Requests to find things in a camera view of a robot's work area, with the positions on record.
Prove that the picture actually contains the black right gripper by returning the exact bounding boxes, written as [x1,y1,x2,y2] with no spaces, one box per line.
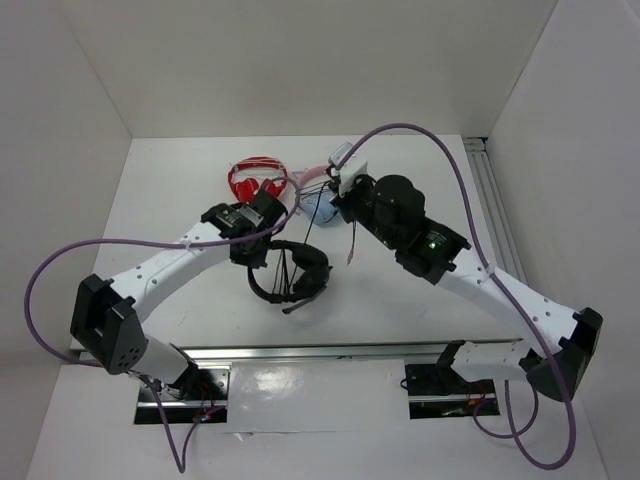
[327,175,399,250]

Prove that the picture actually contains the black headset cable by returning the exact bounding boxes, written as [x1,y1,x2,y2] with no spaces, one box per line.
[272,182,361,301]

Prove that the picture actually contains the black headset with microphone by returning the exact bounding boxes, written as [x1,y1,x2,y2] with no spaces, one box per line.
[247,240,332,315]

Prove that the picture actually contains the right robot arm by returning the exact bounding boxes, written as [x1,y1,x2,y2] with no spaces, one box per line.
[329,174,603,401]

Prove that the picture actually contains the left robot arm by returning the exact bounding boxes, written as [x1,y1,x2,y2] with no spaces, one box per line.
[70,190,287,399]

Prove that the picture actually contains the pink and blue cat headphones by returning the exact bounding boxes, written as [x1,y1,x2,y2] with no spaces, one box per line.
[294,165,339,227]

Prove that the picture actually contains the red headphones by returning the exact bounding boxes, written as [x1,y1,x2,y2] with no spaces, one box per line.
[227,156,288,203]

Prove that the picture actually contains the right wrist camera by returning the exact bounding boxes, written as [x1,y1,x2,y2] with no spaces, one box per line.
[326,142,368,197]

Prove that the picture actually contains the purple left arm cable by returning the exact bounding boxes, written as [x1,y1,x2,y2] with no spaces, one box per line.
[23,174,304,369]

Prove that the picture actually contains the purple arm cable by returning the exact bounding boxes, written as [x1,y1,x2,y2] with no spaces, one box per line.
[23,174,304,369]
[332,122,577,471]

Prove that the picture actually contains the aluminium rail at front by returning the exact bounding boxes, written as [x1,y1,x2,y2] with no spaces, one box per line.
[69,337,524,365]

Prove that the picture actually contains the aluminium rail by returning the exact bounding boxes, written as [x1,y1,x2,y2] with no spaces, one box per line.
[69,337,524,365]
[462,137,528,284]

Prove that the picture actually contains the aluminium rail at right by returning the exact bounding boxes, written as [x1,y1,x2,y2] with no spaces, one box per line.
[462,137,528,284]

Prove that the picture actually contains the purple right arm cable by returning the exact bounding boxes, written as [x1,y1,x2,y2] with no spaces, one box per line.
[332,122,577,471]

